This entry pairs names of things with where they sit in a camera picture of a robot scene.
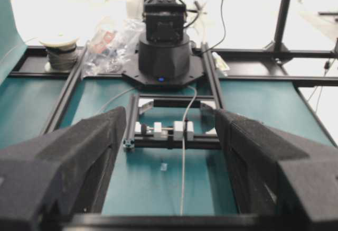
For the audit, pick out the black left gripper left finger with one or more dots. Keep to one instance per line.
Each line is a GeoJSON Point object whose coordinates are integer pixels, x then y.
{"type": "Point", "coordinates": [44, 175]}

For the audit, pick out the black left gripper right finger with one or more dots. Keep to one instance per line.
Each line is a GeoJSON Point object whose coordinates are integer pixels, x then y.
{"type": "Point", "coordinates": [281, 181]}

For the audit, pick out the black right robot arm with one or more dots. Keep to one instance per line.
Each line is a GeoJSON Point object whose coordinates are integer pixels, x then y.
{"type": "Point", "coordinates": [164, 48]}

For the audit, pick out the white clamp fixture blocks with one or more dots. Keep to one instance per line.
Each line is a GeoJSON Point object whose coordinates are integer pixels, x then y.
{"type": "Point", "coordinates": [158, 132]}

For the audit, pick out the clear plastic parts bag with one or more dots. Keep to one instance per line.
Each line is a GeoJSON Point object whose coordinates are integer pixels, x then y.
{"type": "Point", "coordinates": [113, 45]}

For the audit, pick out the small black extrusion frame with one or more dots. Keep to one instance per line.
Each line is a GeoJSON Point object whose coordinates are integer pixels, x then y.
{"type": "Point", "coordinates": [139, 104]}

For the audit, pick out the long black aluminium rail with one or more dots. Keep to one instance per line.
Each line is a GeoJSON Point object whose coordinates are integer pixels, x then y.
{"type": "Point", "coordinates": [212, 76]}

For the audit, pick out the white wire spool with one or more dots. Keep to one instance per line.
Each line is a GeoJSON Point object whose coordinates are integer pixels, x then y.
{"type": "Point", "coordinates": [61, 52]}

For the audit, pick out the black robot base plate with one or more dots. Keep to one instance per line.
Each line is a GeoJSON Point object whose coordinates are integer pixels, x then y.
{"type": "Point", "coordinates": [164, 69]}

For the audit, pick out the black frame upright post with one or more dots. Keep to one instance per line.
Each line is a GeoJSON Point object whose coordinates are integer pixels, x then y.
{"type": "Point", "coordinates": [276, 45]}

